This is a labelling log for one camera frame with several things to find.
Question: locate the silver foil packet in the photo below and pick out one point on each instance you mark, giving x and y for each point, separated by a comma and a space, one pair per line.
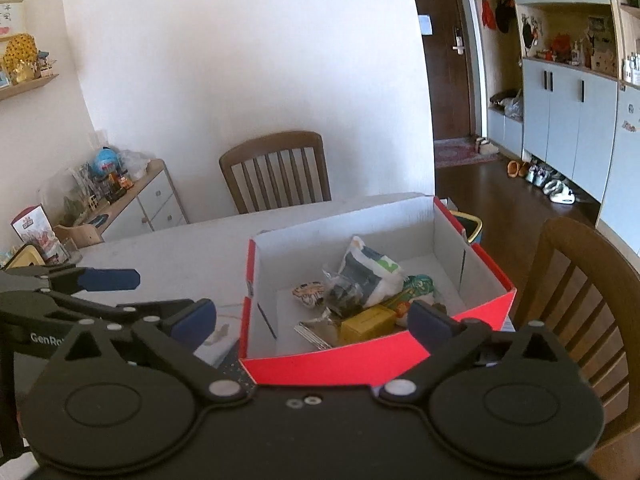
317, 332

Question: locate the grey plastic bag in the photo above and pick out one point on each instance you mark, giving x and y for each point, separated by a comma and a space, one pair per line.
507, 105

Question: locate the yellow rimmed bin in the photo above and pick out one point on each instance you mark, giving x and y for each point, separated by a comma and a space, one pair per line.
470, 227

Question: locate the row of shoes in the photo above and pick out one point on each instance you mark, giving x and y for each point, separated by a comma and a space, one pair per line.
545, 182

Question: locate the round patterned snack packet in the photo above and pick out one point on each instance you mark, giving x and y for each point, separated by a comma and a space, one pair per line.
309, 295

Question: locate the pair of slippers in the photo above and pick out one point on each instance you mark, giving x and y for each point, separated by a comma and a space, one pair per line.
485, 146

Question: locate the speckled blue placemat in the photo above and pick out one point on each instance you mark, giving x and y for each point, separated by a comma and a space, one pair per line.
235, 367

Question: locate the framed wall picture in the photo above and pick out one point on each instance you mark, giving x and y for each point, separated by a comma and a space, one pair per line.
10, 20

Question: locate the red white snack bag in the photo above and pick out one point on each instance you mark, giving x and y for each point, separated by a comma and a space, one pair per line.
35, 230

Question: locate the orange label jar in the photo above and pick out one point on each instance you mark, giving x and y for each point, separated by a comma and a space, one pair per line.
125, 180

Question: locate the bag of dark pellets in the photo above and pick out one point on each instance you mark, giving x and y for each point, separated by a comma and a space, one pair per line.
345, 295

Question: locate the white and blue plastic pouch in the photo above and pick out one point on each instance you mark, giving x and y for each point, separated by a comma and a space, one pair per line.
377, 275

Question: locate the wooden rack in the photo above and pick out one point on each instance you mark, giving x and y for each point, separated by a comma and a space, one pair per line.
80, 234

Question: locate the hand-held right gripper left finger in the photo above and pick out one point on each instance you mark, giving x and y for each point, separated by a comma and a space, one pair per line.
192, 322

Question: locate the red shelf ornament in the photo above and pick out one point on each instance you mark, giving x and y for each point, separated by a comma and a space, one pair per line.
562, 47

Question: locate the gold tree ornament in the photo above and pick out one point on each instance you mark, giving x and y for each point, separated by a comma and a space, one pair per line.
20, 57

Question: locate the wooden wall shelf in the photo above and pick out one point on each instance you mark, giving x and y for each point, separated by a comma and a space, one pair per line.
30, 87

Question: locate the black round hanging ornament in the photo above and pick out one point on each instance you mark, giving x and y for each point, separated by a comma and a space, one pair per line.
531, 32

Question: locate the yellow cardboard box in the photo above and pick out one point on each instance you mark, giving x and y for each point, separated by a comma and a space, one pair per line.
367, 325

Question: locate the clear plastic cover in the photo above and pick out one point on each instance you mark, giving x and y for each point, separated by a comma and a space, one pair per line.
62, 195

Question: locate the white wooden sideboard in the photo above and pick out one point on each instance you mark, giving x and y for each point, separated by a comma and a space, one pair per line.
160, 200

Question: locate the drinking glass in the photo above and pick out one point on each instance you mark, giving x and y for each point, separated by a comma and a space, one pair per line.
72, 250

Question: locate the white green printed pouch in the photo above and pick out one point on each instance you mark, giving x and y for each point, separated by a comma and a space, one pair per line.
420, 287

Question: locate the dark wooden door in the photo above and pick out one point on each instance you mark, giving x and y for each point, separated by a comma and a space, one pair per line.
440, 85

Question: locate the red hanging garment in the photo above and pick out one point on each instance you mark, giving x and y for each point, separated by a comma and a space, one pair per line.
488, 12

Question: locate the patterned door rug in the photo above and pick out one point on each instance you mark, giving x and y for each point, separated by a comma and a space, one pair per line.
462, 155

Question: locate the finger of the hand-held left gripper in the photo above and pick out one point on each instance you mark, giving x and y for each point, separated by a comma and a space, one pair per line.
110, 280
150, 307

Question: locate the dark hanging hat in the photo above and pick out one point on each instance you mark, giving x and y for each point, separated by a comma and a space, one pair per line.
505, 12

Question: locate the white wall cabinet unit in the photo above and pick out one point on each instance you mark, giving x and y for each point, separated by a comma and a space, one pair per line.
565, 110

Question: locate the red cardboard shoe box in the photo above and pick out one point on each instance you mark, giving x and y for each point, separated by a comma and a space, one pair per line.
325, 365

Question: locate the wooden slat-back chair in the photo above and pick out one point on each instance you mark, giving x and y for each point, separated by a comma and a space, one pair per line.
272, 142
575, 270

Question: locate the blue globe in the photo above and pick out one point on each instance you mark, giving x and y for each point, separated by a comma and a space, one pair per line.
105, 160

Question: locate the clear plastic bag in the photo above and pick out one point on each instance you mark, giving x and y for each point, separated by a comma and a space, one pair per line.
135, 164

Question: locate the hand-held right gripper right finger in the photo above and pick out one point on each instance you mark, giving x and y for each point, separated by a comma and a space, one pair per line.
430, 322

